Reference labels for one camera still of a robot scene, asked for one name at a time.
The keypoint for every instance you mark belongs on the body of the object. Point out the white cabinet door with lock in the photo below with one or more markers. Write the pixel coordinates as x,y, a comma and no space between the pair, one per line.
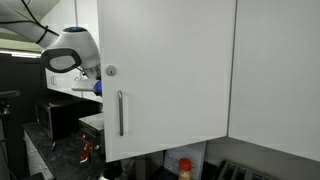
173,83

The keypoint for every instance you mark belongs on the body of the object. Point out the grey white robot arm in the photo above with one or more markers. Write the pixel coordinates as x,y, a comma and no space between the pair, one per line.
76,43

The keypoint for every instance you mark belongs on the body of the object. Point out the silver cabinet lock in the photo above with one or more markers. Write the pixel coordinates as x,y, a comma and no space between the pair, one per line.
111,70

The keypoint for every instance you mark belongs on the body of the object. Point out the white lower cabinet fronts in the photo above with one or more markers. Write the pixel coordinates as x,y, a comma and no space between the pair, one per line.
36,160

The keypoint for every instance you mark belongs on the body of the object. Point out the stainless steel coffee maker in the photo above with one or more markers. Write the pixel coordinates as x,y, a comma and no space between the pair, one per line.
95,121

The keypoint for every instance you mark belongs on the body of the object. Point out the spice bottle red cap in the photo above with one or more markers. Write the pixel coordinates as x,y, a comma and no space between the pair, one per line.
184,165

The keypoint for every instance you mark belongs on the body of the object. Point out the black coffee pot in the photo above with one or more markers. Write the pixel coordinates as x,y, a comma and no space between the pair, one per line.
113,170

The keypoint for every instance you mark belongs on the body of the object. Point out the black microwave oven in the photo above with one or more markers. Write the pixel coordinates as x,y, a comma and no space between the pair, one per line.
60,120

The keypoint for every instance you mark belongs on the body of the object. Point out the stainless steel toaster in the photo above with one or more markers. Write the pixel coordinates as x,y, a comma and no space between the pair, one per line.
233,171

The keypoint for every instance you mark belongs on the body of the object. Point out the blue pen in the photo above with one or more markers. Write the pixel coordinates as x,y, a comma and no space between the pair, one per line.
53,146

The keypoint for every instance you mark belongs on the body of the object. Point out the ceiling light strip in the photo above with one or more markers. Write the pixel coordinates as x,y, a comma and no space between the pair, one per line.
20,54

